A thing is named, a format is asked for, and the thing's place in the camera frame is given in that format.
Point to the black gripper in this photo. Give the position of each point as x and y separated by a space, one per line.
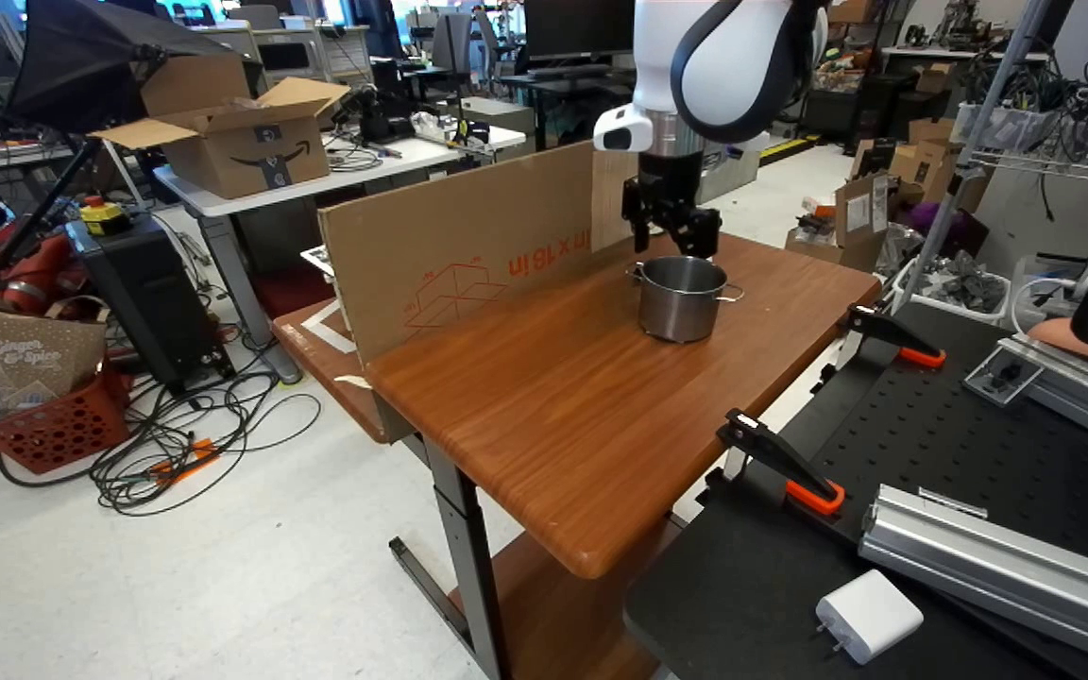
667 183

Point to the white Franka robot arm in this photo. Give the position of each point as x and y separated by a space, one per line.
720 62

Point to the silver steel pot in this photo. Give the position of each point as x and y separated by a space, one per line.
682 306

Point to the brown cardboard panel red print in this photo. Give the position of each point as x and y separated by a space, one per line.
468 250

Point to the black orange spring clamp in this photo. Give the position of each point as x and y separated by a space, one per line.
898 338
784 467

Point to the silver metal stand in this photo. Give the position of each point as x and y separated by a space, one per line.
973 139

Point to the white work table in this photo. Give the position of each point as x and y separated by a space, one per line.
358 163

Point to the black perforated breadboard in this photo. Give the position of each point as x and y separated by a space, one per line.
944 438

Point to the grey metal table leg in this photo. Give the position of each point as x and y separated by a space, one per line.
472 568

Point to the white power adapter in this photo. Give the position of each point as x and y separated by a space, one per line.
871 613

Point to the Amazon cardboard box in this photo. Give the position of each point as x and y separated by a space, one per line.
243 139

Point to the black equipment box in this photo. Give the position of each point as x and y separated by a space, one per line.
152 302

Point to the red yellow emergency stop button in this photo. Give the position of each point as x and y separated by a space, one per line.
103 216

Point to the black softbox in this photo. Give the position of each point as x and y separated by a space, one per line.
91 57

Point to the red plastic basket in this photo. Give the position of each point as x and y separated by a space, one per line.
58 427

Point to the brown paper bag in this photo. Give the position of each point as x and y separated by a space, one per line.
7 359

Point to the aluminium extrusion rail with bracket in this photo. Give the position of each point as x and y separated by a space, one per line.
1084 398

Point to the plain aluminium extrusion rail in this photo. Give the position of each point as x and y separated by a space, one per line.
1010 573

